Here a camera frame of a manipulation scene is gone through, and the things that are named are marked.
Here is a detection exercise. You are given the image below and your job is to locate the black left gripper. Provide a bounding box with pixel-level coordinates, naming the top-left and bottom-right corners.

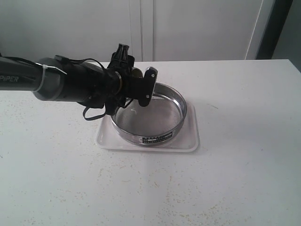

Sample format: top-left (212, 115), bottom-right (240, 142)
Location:
top-left (105, 43), bottom-right (135, 115)

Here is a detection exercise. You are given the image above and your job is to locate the round stainless steel sieve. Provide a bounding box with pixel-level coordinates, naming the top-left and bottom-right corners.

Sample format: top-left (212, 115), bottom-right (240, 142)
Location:
top-left (111, 83), bottom-right (188, 146)

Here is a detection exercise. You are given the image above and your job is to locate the stainless steel cup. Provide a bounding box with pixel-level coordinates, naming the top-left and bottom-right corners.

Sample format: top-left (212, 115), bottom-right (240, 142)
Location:
top-left (132, 67), bottom-right (143, 78)

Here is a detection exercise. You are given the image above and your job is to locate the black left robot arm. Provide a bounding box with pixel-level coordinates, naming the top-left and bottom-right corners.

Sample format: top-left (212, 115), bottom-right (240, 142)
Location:
top-left (0, 44), bottom-right (135, 120)

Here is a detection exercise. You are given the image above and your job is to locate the white plastic tray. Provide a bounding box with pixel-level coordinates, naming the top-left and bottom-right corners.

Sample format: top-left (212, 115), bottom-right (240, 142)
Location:
top-left (94, 101), bottom-right (199, 153)

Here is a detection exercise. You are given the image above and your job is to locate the white cabinet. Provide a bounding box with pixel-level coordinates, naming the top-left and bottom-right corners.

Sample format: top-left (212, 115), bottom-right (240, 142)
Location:
top-left (0, 0), bottom-right (274, 62)

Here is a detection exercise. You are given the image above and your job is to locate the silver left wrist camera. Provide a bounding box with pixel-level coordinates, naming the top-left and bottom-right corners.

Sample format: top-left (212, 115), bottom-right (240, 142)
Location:
top-left (137, 66), bottom-right (158, 107)

